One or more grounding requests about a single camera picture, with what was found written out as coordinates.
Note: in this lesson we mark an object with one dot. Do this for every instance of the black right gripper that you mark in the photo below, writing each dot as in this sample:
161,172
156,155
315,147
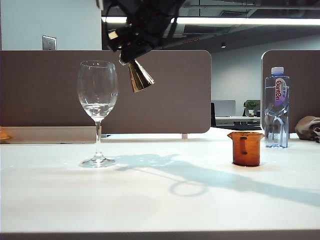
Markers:
152,17

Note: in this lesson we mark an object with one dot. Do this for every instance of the gold double jigger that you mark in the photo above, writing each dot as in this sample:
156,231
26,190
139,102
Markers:
140,77

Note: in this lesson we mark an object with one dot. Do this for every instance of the small amber measuring cup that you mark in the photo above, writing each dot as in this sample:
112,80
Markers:
246,155

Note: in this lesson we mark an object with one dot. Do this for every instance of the clear wine glass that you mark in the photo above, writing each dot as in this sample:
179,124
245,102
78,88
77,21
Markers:
97,112

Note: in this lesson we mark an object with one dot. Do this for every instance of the clear plastic water bottle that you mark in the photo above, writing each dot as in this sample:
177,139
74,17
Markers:
276,117

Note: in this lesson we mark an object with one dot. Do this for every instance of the red ceiling sign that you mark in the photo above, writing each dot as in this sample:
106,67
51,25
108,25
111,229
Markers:
192,40

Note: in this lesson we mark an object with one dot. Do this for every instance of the black ceiling spotlight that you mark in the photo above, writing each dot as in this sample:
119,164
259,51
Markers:
223,45

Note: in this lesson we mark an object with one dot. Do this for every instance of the wide brown desk partition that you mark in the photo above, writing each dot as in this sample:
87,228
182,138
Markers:
37,87

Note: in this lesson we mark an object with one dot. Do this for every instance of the long ceiling light strip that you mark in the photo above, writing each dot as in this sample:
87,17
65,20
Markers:
237,21

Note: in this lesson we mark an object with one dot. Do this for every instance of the white background desk screen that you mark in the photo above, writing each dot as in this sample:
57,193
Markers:
223,108

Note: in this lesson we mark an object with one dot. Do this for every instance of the beige long box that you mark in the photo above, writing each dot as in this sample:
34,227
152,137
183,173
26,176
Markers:
50,135

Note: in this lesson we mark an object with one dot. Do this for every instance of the white background desk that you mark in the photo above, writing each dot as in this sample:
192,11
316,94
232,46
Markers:
237,120

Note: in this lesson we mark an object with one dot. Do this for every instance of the small green potted plant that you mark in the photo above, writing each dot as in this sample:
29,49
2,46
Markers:
252,106

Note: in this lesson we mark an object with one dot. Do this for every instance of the orange rounded object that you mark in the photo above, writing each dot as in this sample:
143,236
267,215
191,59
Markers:
3,135

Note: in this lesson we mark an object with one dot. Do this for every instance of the narrow brown desk partition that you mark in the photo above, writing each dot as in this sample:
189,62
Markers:
305,82

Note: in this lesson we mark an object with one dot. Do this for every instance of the tan cloth bag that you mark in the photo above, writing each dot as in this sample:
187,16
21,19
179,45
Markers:
306,127

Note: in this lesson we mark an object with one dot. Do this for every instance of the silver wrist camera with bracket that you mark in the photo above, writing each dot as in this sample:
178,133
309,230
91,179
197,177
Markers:
100,3

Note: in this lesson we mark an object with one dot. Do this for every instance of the metal wall switch plate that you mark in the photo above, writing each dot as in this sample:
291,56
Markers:
49,43

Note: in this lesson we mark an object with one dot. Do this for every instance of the white partition bracket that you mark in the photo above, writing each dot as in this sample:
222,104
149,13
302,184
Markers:
184,136

